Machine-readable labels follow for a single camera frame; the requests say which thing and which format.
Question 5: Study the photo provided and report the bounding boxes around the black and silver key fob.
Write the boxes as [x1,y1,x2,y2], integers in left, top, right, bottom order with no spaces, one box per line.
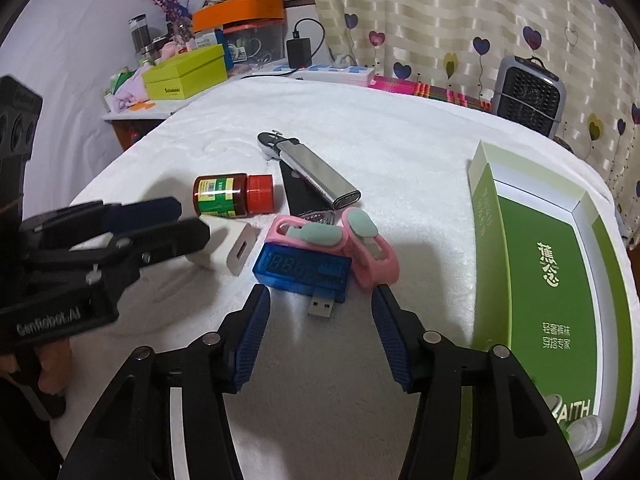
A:
[257,131,301,161]

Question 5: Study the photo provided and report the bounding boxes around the blue USB tester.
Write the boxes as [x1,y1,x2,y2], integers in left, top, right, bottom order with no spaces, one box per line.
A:
[252,242,353,320]

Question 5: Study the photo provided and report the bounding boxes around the beige curtain with hearts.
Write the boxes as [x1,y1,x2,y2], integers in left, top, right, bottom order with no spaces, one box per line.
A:
[305,0,640,251]

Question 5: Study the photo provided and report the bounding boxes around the glass jar with black lid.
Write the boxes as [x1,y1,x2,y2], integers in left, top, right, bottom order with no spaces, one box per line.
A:
[129,14,156,58]

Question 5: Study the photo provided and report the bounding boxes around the white side table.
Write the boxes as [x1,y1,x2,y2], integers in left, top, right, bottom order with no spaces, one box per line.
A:
[102,100,173,123]

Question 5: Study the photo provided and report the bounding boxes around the black power adapter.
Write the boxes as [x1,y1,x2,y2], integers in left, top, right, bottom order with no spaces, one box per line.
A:
[286,37,313,68]

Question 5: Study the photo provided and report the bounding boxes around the small green toy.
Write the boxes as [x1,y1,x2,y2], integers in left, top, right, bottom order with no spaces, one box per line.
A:
[192,172,275,218]

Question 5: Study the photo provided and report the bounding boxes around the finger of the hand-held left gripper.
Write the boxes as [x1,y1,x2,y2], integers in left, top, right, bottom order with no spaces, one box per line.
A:
[20,196,183,256]
[25,218,211,287]

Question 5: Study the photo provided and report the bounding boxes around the pink cloth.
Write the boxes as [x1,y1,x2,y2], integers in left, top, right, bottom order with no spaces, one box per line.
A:
[107,67,151,113]

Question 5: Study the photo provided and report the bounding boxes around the green cardboard box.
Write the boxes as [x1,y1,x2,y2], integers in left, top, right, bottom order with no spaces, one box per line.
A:
[468,140,640,466]

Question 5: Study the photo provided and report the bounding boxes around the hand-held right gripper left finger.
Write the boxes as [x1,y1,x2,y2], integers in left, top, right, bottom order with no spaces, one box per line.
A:
[59,284,273,480]

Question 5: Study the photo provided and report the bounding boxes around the clear plastic storage bin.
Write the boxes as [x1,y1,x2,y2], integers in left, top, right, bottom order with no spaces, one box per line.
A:
[220,20,288,68]

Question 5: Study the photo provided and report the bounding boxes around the grey fan heater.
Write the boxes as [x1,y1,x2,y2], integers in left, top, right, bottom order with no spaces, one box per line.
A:
[490,55,568,140]

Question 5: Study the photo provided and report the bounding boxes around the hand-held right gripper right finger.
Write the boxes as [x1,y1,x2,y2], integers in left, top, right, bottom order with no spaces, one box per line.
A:
[371,284,583,480]

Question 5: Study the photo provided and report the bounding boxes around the plaid cloth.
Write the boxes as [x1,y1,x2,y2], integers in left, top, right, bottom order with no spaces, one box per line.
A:
[370,74,496,111]

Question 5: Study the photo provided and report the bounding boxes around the white USB charger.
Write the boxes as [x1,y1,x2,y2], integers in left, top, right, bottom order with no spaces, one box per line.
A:
[185,214,258,276]

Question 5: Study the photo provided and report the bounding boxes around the white and blue power strip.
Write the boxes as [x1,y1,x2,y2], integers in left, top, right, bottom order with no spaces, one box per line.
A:
[250,62,376,86]

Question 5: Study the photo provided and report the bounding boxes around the black rectangular device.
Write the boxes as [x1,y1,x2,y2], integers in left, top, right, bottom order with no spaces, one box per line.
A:
[279,157,337,223]

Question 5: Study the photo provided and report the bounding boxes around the yellow-green box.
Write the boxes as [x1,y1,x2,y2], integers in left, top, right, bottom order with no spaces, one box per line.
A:
[141,43,230,102]

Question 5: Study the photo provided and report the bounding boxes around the pink clip with green pad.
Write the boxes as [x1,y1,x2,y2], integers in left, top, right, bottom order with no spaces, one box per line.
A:
[340,207,400,290]
[265,216,347,257]

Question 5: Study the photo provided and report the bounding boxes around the silver lighter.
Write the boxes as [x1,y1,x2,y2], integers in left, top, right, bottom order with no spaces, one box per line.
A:
[276,141,362,211]

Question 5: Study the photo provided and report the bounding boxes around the person's left hand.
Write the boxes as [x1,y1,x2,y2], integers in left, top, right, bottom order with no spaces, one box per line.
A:
[0,341,70,396]

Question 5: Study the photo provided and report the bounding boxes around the black cable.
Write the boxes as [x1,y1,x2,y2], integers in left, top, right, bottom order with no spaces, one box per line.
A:
[292,18,327,61]

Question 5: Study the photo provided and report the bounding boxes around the orange box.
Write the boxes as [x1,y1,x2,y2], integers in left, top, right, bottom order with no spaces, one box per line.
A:
[192,0,286,33]

